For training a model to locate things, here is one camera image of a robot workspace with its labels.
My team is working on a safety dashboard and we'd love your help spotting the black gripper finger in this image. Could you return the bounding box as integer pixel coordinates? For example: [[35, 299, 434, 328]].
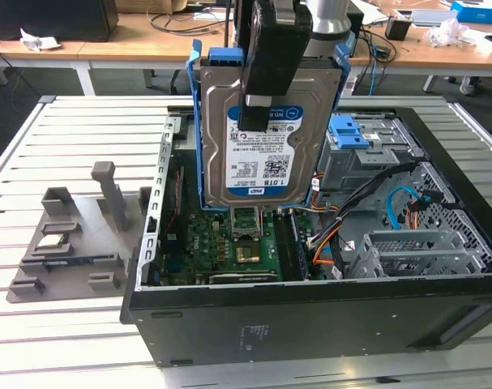
[[236, 0, 314, 131]]

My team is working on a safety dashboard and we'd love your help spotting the hard disk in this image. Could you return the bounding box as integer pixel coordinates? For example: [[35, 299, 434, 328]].
[[185, 32, 357, 215]]

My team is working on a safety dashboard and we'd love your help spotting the silver disk bay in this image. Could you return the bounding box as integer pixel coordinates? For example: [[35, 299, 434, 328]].
[[316, 115, 425, 203]]

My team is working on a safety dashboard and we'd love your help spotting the blue carrier in bay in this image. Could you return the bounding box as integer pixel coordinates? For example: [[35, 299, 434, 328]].
[[328, 115, 370, 150]]

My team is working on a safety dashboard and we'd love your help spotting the small black container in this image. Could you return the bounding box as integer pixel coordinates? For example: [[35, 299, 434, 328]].
[[384, 18, 413, 41]]

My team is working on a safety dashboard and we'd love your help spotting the brown cardboard box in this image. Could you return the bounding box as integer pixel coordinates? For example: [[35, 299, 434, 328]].
[[115, 0, 190, 15]]

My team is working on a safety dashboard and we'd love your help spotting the grey flat box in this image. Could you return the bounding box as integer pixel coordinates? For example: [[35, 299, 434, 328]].
[[411, 8, 460, 28]]

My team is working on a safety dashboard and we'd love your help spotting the open metal socket cover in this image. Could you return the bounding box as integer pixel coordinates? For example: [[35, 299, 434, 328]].
[[229, 206, 263, 240]]

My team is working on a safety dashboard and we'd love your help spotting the long wooden desk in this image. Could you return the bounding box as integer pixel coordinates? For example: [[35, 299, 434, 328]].
[[0, 0, 492, 97]]

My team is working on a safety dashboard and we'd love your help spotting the crumpled clear plastic bag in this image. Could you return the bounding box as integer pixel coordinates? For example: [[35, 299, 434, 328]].
[[426, 18, 473, 48]]

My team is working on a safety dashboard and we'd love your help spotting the black RAM slot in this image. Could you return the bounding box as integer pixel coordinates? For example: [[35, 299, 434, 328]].
[[274, 212, 302, 283]]

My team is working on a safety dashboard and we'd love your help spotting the gold CPU socket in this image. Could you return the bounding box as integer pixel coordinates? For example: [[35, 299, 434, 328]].
[[233, 242, 263, 264]]

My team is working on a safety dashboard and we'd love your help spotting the green motherboard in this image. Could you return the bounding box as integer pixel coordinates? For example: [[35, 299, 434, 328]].
[[158, 208, 283, 284]]

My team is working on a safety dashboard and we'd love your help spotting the blue cardboard box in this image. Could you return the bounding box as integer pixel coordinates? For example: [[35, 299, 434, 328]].
[[450, 0, 492, 24]]

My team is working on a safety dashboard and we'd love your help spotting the white box with black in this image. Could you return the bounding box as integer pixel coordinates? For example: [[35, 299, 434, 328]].
[[466, 34, 492, 54]]

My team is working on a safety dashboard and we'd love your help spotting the silver perforated drive cage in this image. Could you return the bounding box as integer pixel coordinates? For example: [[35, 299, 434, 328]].
[[346, 229, 492, 280]]

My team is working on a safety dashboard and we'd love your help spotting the large black box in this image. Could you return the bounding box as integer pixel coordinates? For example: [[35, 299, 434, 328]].
[[0, 0, 119, 42]]

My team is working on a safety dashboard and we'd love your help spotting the crumpled white paper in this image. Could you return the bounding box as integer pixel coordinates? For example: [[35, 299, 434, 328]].
[[19, 27, 62, 52]]

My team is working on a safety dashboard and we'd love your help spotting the black open PC case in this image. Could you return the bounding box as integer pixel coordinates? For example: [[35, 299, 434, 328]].
[[119, 103, 492, 368]]

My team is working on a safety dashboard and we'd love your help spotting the grey parts rack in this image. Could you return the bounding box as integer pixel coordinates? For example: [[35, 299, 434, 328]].
[[5, 160, 153, 304]]

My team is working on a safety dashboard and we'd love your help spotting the silver CPU chip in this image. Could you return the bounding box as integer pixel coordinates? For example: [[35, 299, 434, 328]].
[[36, 233, 66, 250]]

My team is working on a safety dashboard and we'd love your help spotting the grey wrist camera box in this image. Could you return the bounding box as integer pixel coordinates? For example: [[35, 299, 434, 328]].
[[272, 0, 308, 24]]

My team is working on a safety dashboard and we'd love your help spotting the blue hanging cable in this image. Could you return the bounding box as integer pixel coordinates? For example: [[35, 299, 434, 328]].
[[369, 60, 388, 97]]

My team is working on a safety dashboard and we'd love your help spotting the thin coloured wire bundle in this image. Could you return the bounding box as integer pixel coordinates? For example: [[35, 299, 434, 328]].
[[310, 172, 340, 214]]

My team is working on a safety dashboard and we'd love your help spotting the black cable bundle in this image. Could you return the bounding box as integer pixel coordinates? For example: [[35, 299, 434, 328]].
[[306, 161, 419, 280]]

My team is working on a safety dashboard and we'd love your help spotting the light blue wire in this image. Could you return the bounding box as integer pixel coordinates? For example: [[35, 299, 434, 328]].
[[386, 185, 433, 230]]

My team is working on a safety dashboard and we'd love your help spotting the orange wire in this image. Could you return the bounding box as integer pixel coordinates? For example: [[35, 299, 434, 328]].
[[405, 200, 431, 232], [312, 220, 344, 267]]

